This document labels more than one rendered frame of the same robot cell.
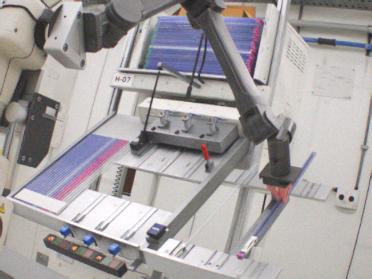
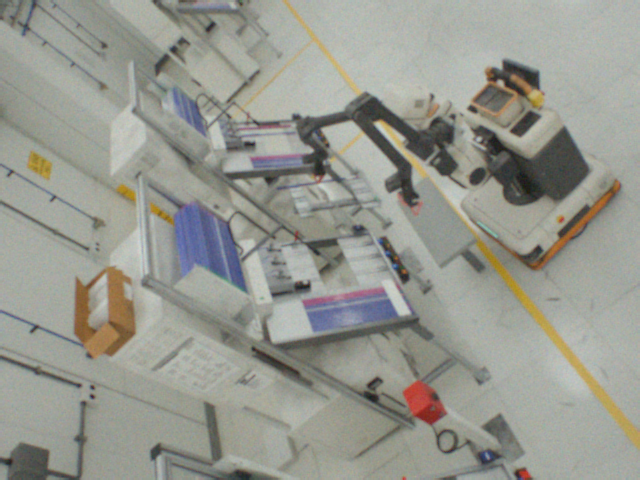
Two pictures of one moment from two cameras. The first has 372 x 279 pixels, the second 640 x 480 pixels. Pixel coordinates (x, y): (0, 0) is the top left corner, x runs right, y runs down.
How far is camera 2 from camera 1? 3.87 m
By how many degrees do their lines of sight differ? 106
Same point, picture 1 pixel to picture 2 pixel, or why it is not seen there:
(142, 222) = (354, 245)
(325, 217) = (107, 420)
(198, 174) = (302, 249)
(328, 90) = not seen: outside the picture
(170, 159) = (300, 268)
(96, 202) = (363, 272)
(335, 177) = (69, 406)
